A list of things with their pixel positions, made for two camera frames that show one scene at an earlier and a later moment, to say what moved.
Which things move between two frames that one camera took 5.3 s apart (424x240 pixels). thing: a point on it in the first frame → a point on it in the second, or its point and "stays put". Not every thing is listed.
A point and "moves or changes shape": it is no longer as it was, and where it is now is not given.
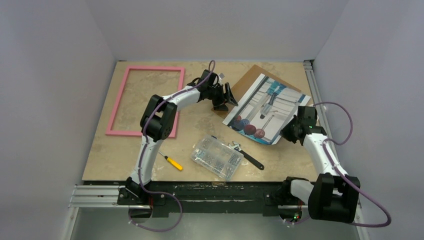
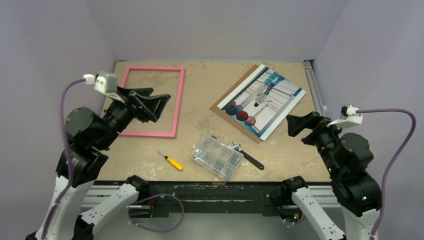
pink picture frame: [108, 130] stays put
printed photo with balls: [267, 109] moves or changes shape
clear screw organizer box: [217, 157] stays put
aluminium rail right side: [311, 70] stays put
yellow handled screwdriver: [172, 162] stays put
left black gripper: [226, 97] → [152, 106]
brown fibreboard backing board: [243, 86] → [225, 116]
